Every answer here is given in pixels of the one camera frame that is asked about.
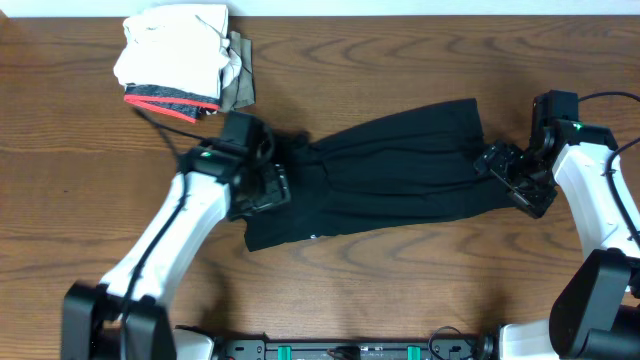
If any black t-shirt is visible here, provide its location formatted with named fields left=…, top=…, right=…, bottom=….
left=245, top=99, right=515, bottom=251

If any white folded garment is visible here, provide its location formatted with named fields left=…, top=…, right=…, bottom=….
left=114, top=4, right=242, bottom=98

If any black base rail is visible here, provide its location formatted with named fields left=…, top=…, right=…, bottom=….
left=213, top=333, right=498, bottom=360

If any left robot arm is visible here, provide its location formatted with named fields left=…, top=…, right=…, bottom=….
left=60, top=141, right=290, bottom=360

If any olive grey folded garment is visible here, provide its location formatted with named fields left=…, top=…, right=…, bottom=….
left=219, top=31, right=256, bottom=113

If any grey red-trimmed folded garment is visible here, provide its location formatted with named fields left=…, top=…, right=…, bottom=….
left=124, top=84, right=220, bottom=123

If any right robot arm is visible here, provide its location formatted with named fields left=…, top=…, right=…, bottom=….
left=474, top=120, right=639, bottom=359

